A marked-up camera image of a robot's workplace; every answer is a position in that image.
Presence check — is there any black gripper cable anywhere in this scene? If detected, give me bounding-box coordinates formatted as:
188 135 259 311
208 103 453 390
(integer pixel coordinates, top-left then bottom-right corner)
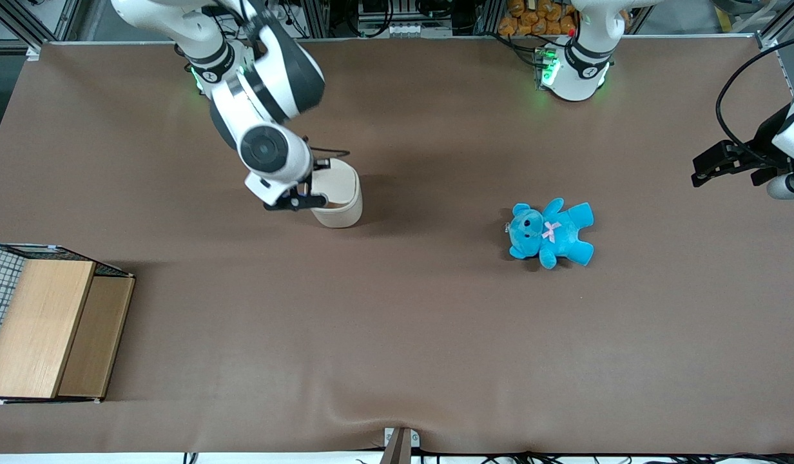
715 32 794 162
304 134 351 159

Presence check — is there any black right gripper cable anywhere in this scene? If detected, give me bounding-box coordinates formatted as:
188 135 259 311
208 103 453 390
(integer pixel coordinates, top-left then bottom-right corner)
304 134 351 159

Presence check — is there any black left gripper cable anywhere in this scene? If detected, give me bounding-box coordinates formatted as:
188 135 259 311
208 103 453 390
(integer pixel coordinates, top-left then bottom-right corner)
715 32 794 162

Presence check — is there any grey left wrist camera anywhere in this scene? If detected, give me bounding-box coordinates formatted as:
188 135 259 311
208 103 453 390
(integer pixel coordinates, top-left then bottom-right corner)
766 171 794 200

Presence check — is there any wooden shelf with wire mesh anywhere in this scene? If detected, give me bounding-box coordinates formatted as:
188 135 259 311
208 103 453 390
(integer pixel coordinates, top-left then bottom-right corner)
0 243 137 405

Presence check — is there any beige trash can with lid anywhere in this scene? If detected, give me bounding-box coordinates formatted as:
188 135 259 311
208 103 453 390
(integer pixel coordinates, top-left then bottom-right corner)
309 157 364 229

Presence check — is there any metal table clamp bracket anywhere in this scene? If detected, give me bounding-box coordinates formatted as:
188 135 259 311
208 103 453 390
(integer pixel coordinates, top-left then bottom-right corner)
379 427 421 464

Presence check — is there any brown table mat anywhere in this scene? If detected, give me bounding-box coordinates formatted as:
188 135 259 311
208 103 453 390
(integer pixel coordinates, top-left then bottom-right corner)
0 35 794 455

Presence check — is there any blue teddy bear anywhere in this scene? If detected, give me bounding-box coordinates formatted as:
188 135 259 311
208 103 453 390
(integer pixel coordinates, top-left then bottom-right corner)
505 197 596 271

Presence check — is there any orange plush toys pile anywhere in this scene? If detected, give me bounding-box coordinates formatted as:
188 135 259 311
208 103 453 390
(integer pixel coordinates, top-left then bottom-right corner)
498 0 579 37

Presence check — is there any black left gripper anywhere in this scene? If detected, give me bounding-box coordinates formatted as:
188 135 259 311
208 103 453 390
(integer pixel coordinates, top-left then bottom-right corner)
691 103 793 188

